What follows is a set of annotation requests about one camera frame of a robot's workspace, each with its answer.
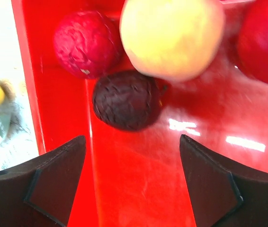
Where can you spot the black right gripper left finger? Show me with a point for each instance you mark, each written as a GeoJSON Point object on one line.
{"type": "Point", "coordinates": [41, 191]}

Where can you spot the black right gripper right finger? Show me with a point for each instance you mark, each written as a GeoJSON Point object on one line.
{"type": "Point", "coordinates": [223, 192]}

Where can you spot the red plastic tray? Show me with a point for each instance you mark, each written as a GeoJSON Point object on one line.
{"type": "Point", "coordinates": [136, 179]}

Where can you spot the glossy red apple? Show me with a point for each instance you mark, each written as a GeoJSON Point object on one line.
{"type": "Point", "coordinates": [252, 45]}

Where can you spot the wrinkled red fruit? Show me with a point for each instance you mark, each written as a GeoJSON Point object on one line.
{"type": "Point", "coordinates": [87, 44]}

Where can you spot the peach fruit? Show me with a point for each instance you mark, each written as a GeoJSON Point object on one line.
{"type": "Point", "coordinates": [172, 39]}

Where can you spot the clear zip bag orange zipper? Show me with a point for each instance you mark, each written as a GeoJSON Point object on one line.
{"type": "Point", "coordinates": [10, 118]}

